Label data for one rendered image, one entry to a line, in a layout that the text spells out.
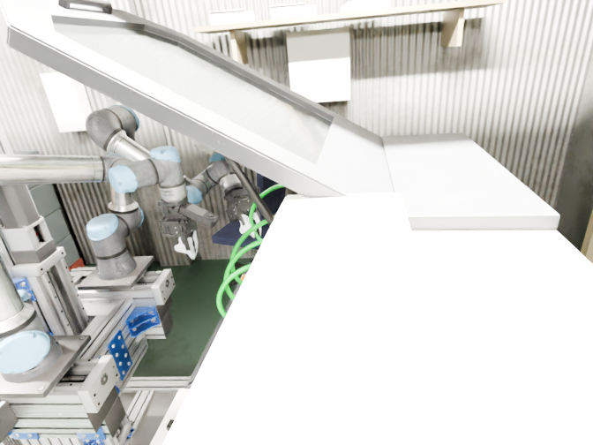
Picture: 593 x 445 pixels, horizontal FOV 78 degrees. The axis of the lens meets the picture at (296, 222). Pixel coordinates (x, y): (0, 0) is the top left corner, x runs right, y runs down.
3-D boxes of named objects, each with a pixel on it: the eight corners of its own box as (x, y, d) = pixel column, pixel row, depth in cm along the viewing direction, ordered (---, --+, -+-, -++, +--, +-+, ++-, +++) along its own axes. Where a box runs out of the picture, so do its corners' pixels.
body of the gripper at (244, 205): (246, 222, 142) (235, 195, 145) (258, 210, 136) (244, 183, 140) (230, 224, 137) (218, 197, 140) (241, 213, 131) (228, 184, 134)
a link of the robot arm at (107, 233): (87, 257, 144) (76, 226, 138) (108, 240, 156) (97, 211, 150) (116, 257, 142) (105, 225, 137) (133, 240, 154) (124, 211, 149)
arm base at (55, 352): (-12, 382, 102) (-27, 356, 98) (27, 343, 116) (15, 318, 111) (39, 382, 101) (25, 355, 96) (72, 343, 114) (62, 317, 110)
